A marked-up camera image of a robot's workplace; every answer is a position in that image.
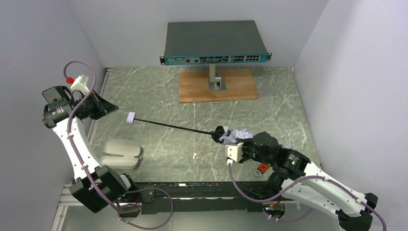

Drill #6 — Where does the black folding umbrella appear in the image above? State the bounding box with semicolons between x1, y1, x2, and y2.
118;110;254;144

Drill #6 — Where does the beige umbrella case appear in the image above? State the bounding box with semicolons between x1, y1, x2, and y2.
99;139;142;169

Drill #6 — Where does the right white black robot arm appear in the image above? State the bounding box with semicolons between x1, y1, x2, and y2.
225;131;378;231

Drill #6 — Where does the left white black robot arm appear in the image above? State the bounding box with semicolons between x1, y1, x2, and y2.
42;86;136;213

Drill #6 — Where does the wooden base board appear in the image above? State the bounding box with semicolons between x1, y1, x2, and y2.
179;69;258;103

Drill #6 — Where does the red handled adjustable wrench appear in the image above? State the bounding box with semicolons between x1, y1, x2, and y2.
254;164;269;177

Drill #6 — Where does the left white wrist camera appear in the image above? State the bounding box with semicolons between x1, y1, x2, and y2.
66;75;89;95

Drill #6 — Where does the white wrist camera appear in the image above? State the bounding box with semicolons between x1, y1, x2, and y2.
66;75;89;95
224;142;243;166

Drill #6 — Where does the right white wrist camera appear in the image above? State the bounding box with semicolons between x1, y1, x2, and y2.
224;142;243;166

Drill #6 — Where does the grey metal stand post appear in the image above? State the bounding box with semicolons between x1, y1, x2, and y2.
208;64;227;91

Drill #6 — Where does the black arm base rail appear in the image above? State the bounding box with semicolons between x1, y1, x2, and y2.
118;181;266;215

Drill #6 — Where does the teal grey network switch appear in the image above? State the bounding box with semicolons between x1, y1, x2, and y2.
160;20;272;65

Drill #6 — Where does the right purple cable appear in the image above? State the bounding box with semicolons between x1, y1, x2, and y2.
227;159;388;231

